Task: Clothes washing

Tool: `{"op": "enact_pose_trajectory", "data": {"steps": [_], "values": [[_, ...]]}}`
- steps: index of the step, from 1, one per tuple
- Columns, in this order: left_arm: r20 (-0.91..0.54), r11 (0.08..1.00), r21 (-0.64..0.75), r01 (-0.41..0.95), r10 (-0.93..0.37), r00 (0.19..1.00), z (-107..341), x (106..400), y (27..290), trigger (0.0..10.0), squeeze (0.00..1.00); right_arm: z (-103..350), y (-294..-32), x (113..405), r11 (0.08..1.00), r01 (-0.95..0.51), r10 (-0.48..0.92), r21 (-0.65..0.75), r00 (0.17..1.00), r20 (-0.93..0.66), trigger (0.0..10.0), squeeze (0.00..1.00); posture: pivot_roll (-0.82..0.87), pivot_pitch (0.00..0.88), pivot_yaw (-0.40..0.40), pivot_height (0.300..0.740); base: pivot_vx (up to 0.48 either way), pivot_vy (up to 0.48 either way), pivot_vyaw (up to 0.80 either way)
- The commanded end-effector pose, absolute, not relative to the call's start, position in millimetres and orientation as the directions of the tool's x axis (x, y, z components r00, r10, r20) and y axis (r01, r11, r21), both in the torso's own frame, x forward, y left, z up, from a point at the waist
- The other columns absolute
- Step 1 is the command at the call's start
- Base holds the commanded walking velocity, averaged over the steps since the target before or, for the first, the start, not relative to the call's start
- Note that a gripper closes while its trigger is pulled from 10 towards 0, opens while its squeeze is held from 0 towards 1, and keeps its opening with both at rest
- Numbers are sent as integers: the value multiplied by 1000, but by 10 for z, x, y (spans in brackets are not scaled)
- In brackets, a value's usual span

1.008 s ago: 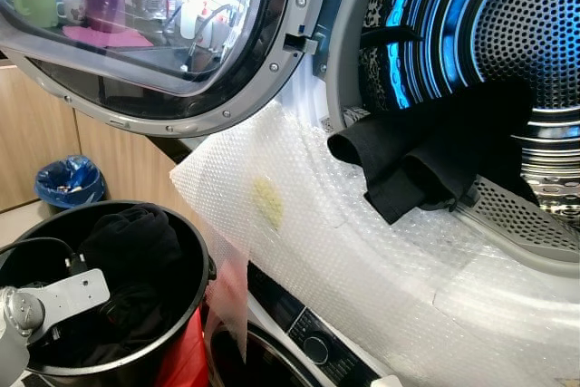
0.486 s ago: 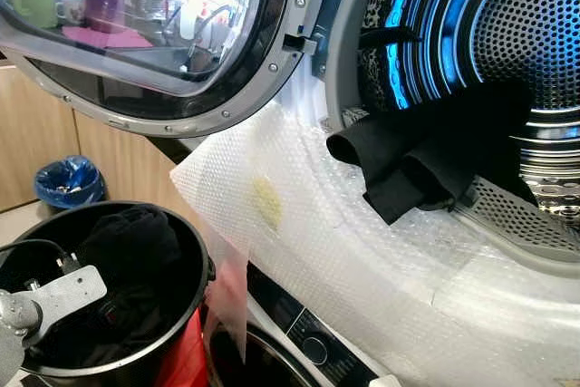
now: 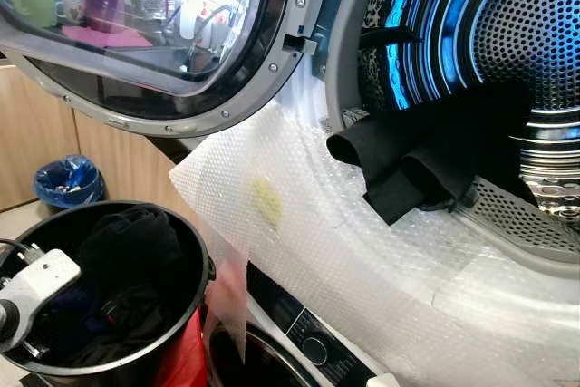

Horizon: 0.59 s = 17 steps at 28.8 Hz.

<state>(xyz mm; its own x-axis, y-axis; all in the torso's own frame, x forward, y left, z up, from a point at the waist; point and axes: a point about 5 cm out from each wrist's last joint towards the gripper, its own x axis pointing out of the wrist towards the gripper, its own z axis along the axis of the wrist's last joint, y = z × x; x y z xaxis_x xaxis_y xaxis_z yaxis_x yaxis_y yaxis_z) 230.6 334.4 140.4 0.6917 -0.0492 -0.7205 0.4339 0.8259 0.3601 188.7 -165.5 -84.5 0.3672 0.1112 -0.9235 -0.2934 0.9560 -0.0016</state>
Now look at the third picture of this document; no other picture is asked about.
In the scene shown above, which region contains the dark clothes pile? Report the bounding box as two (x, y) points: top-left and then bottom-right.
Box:
(41, 206), (187, 365)

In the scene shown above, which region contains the perforated steel washer drum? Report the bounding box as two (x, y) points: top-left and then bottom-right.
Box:
(362, 0), (580, 256)

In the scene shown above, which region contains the black garment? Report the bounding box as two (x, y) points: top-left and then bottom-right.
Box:
(326, 79), (537, 227)

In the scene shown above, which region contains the clear bubble wrap sheet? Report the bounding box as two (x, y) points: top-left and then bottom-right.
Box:
(168, 65), (580, 387)

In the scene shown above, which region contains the white machine with dial panel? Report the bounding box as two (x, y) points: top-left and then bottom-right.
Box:
(207, 263), (400, 387)

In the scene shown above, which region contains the round glass washer door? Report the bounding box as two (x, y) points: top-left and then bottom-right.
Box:
(0, 0), (332, 139)

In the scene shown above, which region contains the red bag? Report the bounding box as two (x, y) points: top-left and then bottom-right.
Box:
(154, 308), (211, 387)

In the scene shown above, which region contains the bin with blue bag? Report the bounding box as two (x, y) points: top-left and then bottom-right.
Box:
(34, 155), (106, 211)

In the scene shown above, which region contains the white mug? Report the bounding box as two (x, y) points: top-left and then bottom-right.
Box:
(56, 0), (84, 25)

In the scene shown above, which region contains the black plastic laundry bucket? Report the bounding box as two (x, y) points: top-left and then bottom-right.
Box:
(0, 200), (217, 381)

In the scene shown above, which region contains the wooden cabinet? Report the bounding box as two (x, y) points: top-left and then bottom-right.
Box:
(0, 65), (205, 216)

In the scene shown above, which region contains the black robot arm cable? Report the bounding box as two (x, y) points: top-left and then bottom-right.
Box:
(0, 238), (26, 266)

